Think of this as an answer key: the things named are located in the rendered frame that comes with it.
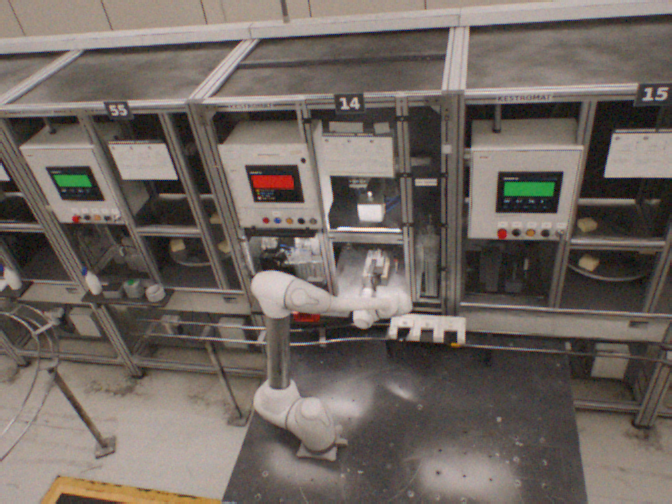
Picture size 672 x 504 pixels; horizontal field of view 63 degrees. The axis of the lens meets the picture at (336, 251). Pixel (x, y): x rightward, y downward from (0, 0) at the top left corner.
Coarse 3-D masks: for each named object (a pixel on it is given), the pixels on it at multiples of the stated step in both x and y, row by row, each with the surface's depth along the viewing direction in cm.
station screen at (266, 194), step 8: (256, 176) 249; (264, 176) 248; (272, 176) 247; (280, 176) 246; (288, 176) 245; (256, 192) 255; (264, 192) 254; (272, 192) 253; (280, 192) 252; (288, 192) 251; (296, 192) 250; (264, 200) 257; (272, 200) 256; (280, 200) 255; (288, 200) 254; (296, 200) 253
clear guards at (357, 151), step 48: (384, 96) 216; (336, 144) 234; (384, 144) 229; (432, 144) 225; (336, 192) 250; (384, 192) 244; (432, 192) 239; (288, 240) 275; (336, 240) 268; (384, 240) 262; (432, 240) 256; (432, 288) 276
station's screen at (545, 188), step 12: (504, 180) 225; (516, 180) 224; (528, 180) 222; (540, 180) 221; (552, 180) 220; (504, 192) 228; (516, 192) 227; (528, 192) 226; (540, 192) 225; (552, 192) 224; (504, 204) 232; (516, 204) 231; (528, 204) 230; (540, 204) 228; (552, 204) 227
